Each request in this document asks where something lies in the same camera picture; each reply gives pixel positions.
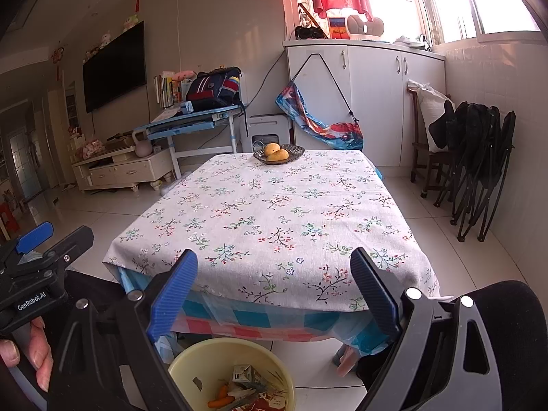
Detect red snack bag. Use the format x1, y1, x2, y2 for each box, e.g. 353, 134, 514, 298
244, 391, 287, 411

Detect left hand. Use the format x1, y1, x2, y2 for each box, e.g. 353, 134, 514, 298
0, 316, 53, 393

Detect blue pink checkered undercloth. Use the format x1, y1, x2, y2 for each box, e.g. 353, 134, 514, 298
117, 266, 393, 358

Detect yellow plastic basin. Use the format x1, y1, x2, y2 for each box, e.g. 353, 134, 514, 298
168, 338, 296, 410

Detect floral white tablecloth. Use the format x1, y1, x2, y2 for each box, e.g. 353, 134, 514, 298
104, 150, 439, 312

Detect white tv cabinet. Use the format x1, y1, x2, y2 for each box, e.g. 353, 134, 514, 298
72, 146, 174, 191

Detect pink kettlebell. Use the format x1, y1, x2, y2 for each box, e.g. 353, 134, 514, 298
132, 130, 153, 158

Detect wooden chair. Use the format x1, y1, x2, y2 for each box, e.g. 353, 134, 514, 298
408, 90, 450, 199

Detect colourful spiderman kite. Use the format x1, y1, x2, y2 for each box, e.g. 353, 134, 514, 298
275, 81, 364, 151

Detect dark fruit plate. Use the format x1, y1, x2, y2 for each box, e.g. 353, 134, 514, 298
253, 143, 305, 165

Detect yellow mango right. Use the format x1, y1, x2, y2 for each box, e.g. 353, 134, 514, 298
266, 149, 290, 162

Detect yellow mango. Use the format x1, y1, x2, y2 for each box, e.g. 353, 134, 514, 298
266, 149, 290, 162
263, 142, 281, 157

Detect blue adjustable study desk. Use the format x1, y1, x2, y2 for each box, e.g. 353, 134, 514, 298
132, 102, 247, 179

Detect yellow mango left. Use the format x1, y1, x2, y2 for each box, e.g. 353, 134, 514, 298
263, 142, 281, 157

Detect white air purifier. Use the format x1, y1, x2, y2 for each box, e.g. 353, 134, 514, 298
240, 114, 291, 153

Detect black folding chairs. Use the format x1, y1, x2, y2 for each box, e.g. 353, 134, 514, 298
428, 100, 516, 242

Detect white pillow sack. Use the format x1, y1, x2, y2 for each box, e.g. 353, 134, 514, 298
407, 80, 455, 152

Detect row of books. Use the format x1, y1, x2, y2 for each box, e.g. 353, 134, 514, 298
153, 71, 197, 109

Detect dark blue red backpack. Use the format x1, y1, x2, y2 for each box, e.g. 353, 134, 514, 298
186, 67, 241, 111

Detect black wall television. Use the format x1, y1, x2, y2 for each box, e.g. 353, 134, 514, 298
83, 21, 147, 112

